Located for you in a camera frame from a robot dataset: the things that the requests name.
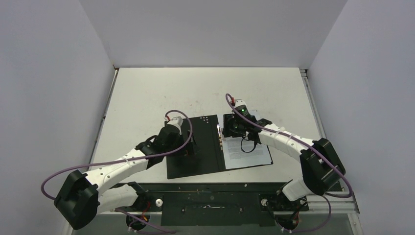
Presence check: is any grey and black folder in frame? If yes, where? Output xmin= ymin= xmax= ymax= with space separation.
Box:
xmin=166 ymin=113 xmax=274 ymax=180

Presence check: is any printed paper sheet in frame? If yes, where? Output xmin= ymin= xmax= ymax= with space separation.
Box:
xmin=217 ymin=111 xmax=272 ymax=170

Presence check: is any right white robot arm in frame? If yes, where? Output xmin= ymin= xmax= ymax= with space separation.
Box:
xmin=222 ymin=114 xmax=346 ymax=210

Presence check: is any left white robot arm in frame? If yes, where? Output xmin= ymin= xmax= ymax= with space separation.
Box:
xmin=54 ymin=122 xmax=193 ymax=230

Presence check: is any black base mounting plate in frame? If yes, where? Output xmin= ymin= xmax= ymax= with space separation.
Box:
xmin=124 ymin=183 xmax=309 ymax=227

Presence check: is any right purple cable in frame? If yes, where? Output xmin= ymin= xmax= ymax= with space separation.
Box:
xmin=225 ymin=94 xmax=354 ymax=199

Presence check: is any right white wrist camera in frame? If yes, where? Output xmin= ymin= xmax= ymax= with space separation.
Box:
xmin=231 ymin=99 xmax=248 ymax=113

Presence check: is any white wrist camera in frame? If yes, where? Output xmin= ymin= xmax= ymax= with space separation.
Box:
xmin=231 ymin=99 xmax=248 ymax=113
xmin=165 ymin=117 xmax=183 ymax=135

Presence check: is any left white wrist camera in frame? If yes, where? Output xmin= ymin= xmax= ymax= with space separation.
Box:
xmin=165 ymin=117 xmax=183 ymax=135

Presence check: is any aluminium frame rail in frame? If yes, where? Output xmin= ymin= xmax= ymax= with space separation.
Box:
xmin=63 ymin=192 xmax=363 ymax=235

